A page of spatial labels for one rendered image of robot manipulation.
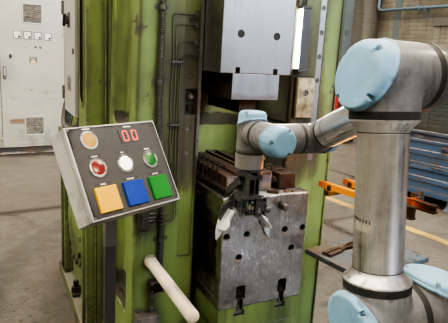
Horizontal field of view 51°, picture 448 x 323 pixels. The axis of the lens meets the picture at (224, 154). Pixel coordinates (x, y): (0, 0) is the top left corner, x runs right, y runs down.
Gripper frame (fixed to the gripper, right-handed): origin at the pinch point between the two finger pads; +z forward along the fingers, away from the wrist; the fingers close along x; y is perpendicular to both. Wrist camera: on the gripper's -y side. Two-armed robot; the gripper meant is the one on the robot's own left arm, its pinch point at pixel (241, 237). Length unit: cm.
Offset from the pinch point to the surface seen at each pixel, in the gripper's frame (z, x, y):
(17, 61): -29, -110, -560
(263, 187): 1, 27, -51
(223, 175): -4, 11, -52
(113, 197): -7.5, -33.2, -17.5
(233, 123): -17, 31, -100
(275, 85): -39, 29, -51
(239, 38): -55, 13, -49
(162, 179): -9.2, -16.9, -29.5
